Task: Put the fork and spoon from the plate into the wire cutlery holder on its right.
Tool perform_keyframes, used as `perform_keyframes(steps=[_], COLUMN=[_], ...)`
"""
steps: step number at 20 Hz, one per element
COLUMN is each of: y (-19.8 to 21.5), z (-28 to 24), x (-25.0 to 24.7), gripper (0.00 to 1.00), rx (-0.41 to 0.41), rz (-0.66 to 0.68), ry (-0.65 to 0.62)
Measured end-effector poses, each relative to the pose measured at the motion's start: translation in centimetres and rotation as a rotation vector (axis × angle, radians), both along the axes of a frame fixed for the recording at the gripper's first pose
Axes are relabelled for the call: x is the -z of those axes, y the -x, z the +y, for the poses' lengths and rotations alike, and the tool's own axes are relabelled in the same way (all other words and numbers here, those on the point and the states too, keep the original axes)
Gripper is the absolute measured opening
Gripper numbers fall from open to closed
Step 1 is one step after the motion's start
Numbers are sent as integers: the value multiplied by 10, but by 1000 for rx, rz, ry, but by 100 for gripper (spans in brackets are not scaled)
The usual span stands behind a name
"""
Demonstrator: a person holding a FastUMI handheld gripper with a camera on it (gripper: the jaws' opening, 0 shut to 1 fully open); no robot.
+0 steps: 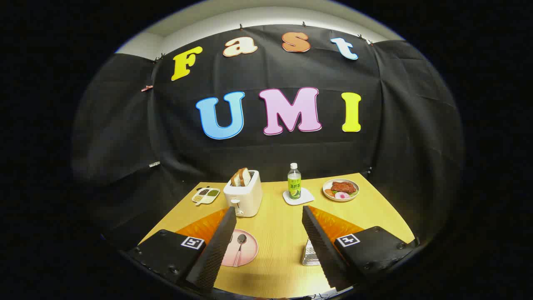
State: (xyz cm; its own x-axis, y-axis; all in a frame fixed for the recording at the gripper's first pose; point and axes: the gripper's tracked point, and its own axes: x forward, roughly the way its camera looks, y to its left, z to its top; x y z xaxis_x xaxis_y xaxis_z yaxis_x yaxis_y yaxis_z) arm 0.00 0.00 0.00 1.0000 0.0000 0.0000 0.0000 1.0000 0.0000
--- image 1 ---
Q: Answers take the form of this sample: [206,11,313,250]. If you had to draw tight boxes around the white square coaster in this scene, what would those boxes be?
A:
[283,187,315,205]

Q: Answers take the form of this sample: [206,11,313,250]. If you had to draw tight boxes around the brown meat piece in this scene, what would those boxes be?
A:
[331,181,357,195]

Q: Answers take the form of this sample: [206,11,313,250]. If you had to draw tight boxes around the green label drink bottle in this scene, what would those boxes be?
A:
[288,163,302,200]

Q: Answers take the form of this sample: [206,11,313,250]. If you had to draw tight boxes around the white divided condiment dish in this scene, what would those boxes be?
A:
[192,187,220,205]

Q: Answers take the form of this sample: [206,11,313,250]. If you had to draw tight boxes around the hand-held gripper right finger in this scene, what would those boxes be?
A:
[302,205,419,292]

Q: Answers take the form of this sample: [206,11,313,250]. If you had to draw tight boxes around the black backdrop cloth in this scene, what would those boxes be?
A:
[71,24,465,250]

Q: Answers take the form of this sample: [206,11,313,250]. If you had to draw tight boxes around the pink round plate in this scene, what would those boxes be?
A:
[221,229,259,267]

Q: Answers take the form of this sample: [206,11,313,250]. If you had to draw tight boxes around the checkered handle metal spoon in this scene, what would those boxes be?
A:
[233,234,247,267]

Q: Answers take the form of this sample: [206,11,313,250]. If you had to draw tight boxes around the metal wire cutlery basket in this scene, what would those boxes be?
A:
[302,238,321,266]

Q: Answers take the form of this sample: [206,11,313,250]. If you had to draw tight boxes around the white plate with food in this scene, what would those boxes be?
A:
[322,179,360,202]

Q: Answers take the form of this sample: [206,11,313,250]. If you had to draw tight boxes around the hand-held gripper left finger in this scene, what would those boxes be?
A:
[127,206,237,292]

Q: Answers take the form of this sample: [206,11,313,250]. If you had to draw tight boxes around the white toaster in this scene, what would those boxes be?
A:
[223,170,264,218]

